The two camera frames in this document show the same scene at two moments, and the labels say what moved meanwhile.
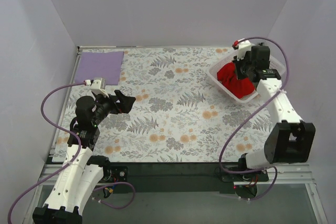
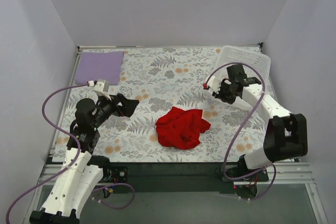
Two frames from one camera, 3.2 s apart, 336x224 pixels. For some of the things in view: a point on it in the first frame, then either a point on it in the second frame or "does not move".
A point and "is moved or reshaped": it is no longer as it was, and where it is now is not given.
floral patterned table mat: [180, 114] does not move
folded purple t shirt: [94, 65] does not move
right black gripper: [241, 67] -> [218, 94]
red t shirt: [239, 87] is moved or reshaped
